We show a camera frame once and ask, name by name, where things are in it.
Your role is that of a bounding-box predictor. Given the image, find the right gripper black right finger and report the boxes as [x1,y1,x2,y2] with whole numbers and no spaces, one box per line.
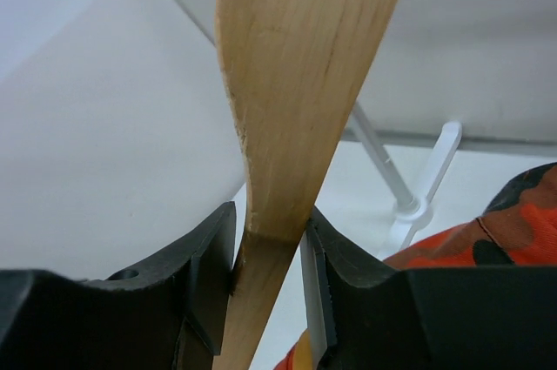
[300,211,556,369]

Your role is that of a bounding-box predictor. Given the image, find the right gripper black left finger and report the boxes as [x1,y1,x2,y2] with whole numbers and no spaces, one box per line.
[1,202,236,369]

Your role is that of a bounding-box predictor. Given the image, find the orange camouflage trousers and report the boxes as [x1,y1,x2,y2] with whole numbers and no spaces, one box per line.
[273,161,557,370]

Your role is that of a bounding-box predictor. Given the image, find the wooden clothes hanger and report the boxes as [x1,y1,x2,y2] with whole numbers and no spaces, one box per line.
[213,0,398,369]

